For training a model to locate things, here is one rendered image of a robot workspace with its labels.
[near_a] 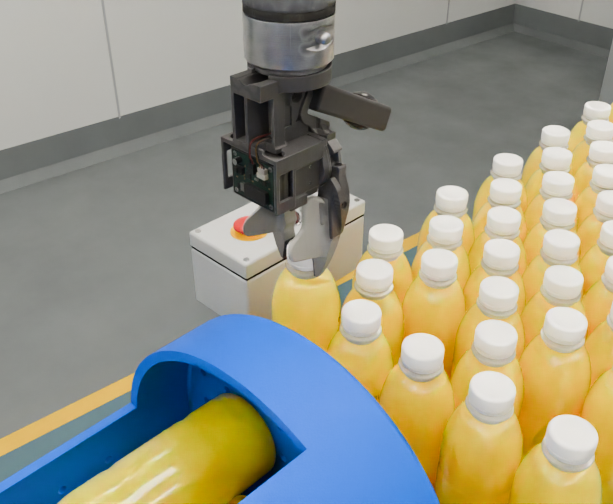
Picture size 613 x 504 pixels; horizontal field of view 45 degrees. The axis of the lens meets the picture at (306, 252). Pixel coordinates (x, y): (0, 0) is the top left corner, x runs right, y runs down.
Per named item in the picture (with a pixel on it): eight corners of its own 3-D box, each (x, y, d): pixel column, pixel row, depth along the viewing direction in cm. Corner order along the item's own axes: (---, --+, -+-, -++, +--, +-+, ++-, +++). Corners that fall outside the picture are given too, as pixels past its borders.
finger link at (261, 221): (230, 259, 75) (237, 185, 69) (273, 237, 78) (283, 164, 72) (251, 276, 73) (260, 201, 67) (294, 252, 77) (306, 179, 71)
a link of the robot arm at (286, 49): (289, -8, 64) (361, 11, 60) (289, 44, 67) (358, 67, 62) (222, 9, 60) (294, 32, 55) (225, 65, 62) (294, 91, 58)
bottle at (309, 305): (269, 414, 83) (264, 279, 73) (282, 371, 89) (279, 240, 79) (331, 422, 82) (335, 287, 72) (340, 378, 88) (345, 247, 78)
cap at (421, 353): (446, 356, 70) (448, 341, 69) (437, 383, 67) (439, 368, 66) (405, 346, 71) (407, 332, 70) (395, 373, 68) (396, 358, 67)
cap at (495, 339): (503, 334, 73) (506, 320, 72) (521, 361, 70) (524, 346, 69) (466, 340, 72) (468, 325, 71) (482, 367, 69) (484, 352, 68)
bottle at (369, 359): (311, 445, 85) (312, 317, 75) (364, 424, 88) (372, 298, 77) (342, 490, 80) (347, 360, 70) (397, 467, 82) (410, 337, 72)
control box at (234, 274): (195, 300, 92) (188, 229, 87) (308, 237, 104) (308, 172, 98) (249, 336, 86) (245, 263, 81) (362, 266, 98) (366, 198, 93)
